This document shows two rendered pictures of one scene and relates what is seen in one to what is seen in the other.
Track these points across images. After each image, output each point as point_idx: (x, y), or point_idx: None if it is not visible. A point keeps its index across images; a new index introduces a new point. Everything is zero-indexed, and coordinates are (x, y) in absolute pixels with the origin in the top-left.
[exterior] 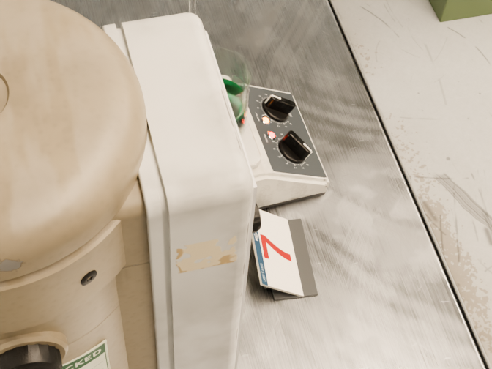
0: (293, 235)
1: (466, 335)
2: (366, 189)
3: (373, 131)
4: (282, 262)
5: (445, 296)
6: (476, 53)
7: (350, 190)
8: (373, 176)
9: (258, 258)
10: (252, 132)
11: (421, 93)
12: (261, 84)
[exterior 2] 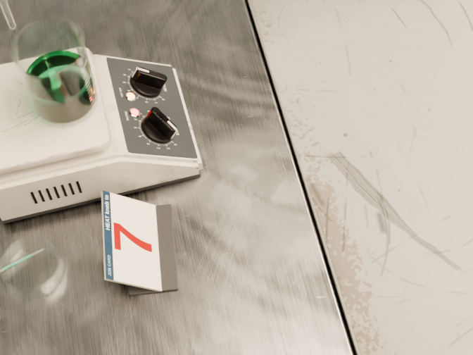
0: (159, 222)
1: (341, 336)
2: (248, 171)
3: (264, 106)
4: (138, 253)
5: (322, 290)
6: (392, 15)
7: (230, 172)
8: (257, 155)
9: (105, 250)
10: (111, 109)
11: (324, 62)
12: (148, 56)
